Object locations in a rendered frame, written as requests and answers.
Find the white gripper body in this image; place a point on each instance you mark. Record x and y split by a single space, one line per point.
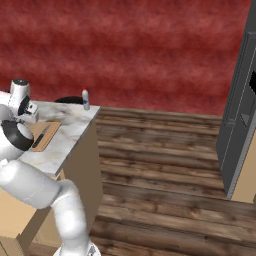
30 117

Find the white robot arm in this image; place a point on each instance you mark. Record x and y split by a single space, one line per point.
30 186

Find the wooden cutting board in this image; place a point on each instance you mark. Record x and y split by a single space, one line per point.
50 131

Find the beige drawer front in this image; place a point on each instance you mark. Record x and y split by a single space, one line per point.
13 216

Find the black round pan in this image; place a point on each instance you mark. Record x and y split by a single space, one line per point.
68 99

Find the white bottle with red cap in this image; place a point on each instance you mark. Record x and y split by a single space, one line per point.
86 100

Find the beige counter cabinet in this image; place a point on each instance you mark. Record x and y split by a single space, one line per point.
85 173

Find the grey fridge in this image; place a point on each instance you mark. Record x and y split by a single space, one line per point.
235 133

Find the beige tall cabinet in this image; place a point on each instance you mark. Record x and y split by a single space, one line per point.
246 176

